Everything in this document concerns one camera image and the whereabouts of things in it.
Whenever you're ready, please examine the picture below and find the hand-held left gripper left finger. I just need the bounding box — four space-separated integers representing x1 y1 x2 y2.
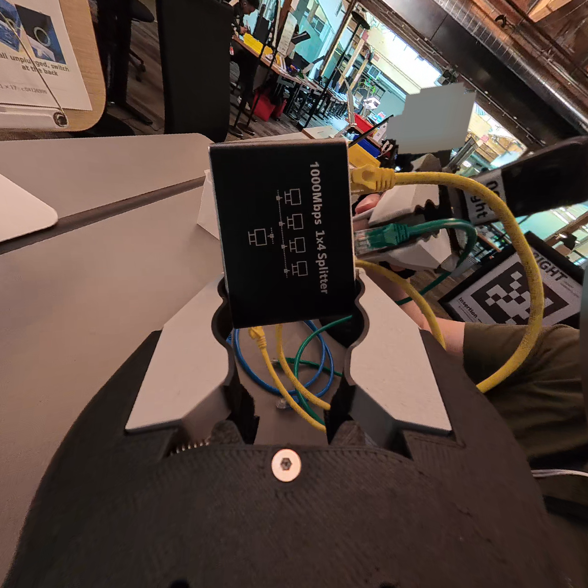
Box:
124 275 253 441

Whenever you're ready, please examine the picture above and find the black office partition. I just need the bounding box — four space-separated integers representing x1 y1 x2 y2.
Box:
155 0 235 143

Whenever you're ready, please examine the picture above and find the red storage bin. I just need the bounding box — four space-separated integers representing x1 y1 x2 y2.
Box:
252 89 288 121

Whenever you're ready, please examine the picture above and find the white folded card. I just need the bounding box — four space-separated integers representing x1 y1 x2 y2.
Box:
197 169 221 239

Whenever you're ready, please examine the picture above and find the black framed marker sign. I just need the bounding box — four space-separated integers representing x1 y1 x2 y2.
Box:
439 232 588 328

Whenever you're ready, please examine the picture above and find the black ethernet splitter box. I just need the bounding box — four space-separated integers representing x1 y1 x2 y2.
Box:
208 139 358 328

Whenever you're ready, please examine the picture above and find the white poster stand base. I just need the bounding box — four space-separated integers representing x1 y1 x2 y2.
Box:
0 174 59 243

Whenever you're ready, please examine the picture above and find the instruction sheet on clipboard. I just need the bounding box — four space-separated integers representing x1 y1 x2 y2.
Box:
0 0 107 133

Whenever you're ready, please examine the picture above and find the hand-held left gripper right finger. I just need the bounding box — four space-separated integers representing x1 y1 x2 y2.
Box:
327 270 453 443

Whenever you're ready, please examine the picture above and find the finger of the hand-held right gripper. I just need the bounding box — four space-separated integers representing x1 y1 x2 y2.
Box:
367 185 443 227
367 229 461 273

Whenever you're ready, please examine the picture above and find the blue ethernet cable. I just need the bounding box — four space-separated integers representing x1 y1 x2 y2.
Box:
227 319 334 405

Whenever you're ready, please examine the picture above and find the green ethernet cable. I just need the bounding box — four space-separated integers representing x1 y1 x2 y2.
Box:
271 218 478 425

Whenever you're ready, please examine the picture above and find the person's right forearm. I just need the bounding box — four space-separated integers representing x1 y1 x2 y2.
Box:
379 271 467 350

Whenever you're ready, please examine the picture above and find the yellow ethernet cable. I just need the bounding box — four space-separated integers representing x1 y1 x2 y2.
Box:
248 164 546 432

